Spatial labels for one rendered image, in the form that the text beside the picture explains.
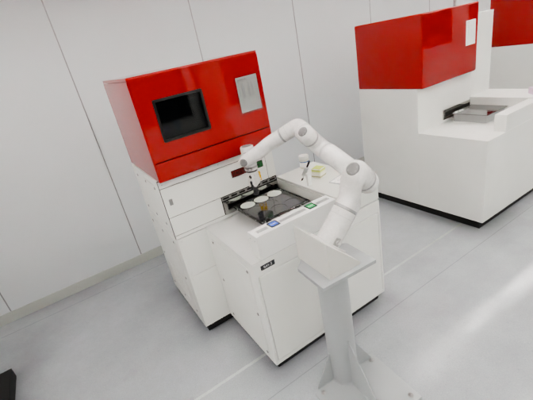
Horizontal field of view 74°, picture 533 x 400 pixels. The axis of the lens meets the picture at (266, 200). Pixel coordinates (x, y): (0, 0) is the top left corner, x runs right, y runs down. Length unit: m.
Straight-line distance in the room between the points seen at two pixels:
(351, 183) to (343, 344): 0.88
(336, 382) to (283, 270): 0.73
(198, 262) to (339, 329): 1.03
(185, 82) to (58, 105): 1.65
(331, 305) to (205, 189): 1.06
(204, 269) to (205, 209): 0.43
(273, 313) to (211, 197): 0.83
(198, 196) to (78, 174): 1.59
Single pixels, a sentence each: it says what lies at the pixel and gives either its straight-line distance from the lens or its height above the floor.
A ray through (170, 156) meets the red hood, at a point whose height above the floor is 1.36.
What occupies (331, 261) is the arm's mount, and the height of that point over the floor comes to 0.92.
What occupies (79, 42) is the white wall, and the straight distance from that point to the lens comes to 3.60.
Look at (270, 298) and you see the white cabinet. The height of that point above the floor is 0.57.
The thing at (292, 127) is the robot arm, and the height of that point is 1.38.
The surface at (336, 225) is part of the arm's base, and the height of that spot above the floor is 1.01.
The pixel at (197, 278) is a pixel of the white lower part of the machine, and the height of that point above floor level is 0.49.
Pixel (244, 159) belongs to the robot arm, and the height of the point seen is 1.25.
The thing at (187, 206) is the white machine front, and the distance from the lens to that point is 2.31.
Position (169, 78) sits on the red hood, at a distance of 2.12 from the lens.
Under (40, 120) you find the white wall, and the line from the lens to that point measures 3.57.
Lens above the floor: 1.85
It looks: 24 degrees down
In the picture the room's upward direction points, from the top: 12 degrees counter-clockwise
